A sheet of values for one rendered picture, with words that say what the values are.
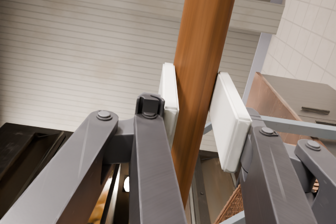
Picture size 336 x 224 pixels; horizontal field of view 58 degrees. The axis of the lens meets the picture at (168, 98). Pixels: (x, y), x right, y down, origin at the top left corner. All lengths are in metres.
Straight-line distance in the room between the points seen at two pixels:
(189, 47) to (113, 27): 3.26
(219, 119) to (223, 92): 0.02
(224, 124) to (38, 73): 3.71
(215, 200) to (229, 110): 1.56
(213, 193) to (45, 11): 2.64
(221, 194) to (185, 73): 1.56
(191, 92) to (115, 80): 3.42
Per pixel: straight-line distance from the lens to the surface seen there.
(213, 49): 0.19
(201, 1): 0.18
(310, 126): 1.27
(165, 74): 0.17
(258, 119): 0.16
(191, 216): 1.49
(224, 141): 0.15
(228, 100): 0.16
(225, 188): 1.77
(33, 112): 4.08
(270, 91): 1.73
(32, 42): 3.74
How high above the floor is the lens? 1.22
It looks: 4 degrees down
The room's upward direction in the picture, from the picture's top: 81 degrees counter-clockwise
